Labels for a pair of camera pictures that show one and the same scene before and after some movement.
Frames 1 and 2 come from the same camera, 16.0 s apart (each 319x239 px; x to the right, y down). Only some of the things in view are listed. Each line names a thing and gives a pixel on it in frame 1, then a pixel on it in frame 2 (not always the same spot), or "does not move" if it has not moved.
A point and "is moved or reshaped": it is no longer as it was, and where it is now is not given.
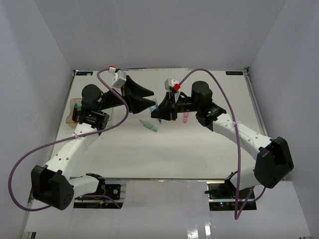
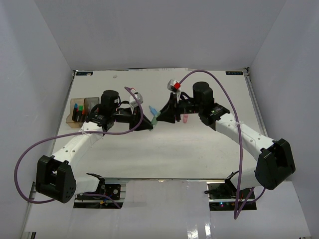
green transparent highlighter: [149, 125] is moved or reshaped
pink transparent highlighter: [185, 117] does not move
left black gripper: [136, 103] → [135, 116]
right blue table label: [234, 73] does not move
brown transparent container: [69, 121] does not move
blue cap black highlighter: [74, 117] does not move
